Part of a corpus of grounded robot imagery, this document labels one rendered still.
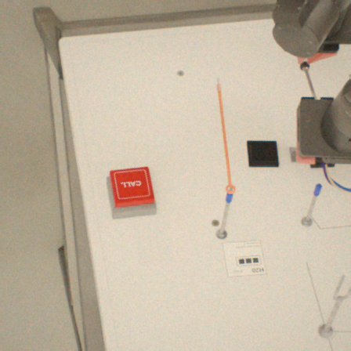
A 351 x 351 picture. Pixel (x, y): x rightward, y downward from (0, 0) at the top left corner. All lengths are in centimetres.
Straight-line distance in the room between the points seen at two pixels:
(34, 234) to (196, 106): 110
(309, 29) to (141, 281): 36
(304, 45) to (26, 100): 126
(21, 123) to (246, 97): 103
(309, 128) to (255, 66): 33
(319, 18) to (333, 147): 15
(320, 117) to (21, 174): 134
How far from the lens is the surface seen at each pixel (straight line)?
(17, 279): 246
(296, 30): 116
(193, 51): 145
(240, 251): 127
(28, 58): 234
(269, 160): 133
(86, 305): 163
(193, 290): 123
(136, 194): 126
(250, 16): 150
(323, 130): 112
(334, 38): 129
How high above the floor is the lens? 231
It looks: 72 degrees down
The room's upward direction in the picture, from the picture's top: 144 degrees clockwise
